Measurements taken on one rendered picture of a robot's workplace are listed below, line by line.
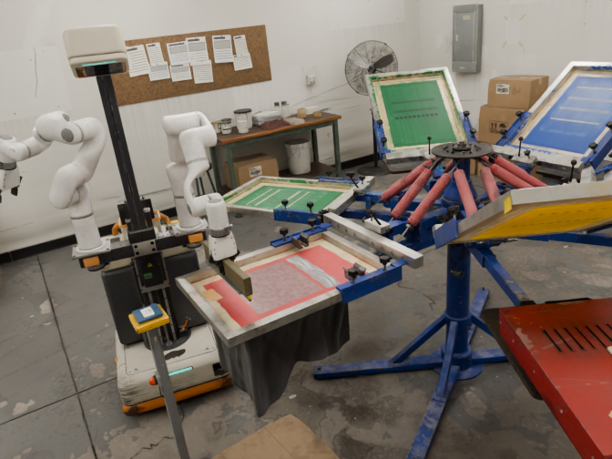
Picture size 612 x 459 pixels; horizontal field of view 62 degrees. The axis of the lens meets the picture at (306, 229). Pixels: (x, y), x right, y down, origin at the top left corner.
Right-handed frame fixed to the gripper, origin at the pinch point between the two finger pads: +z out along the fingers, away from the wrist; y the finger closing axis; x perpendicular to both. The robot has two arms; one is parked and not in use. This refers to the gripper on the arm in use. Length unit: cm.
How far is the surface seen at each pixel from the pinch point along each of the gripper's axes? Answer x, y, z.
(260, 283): -4.3, -15.1, 14.6
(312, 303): 29.3, -21.1, 10.9
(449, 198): 0, -122, 3
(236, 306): 6.0, 0.7, 14.5
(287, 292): 10.2, -20.3, 14.5
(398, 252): 24, -68, 7
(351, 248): 0, -61, 11
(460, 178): 15, -114, -13
